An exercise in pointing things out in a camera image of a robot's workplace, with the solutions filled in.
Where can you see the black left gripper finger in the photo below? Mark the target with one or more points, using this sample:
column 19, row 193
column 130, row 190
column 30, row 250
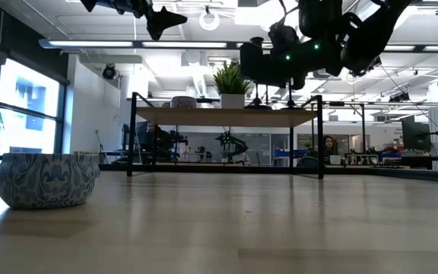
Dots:
column 171, row 18
column 156, row 30

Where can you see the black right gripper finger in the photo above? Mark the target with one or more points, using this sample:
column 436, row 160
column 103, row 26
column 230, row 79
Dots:
column 259, row 64

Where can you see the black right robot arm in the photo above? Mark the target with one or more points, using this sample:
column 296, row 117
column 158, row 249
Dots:
column 375, row 34

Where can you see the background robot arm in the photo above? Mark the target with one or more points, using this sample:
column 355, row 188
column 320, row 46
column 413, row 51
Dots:
column 234, row 146

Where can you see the green plant in white pot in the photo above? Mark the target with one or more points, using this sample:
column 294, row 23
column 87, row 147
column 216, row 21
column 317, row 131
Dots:
column 232, row 102

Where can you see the long ceiling light bar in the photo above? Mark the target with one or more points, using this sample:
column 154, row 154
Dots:
column 89, row 43

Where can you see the person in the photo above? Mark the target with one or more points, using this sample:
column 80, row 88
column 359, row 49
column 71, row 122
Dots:
column 329, row 146
column 152, row 137

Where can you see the black ceiling spotlight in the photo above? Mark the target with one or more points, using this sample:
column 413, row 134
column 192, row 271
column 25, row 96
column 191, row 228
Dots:
column 399, row 97

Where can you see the black computer monitor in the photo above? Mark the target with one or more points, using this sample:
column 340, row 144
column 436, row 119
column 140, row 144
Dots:
column 414, row 135

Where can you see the black ceiling camera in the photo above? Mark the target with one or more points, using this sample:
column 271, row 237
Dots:
column 108, row 71

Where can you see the wooden shelf with black frame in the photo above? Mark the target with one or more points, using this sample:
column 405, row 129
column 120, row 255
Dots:
column 223, row 117

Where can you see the window with dark frame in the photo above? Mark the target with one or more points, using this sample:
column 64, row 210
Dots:
column 29, row 95

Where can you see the black aluminium rig frame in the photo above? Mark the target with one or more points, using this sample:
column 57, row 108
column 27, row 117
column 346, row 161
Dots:
column 413, row 174

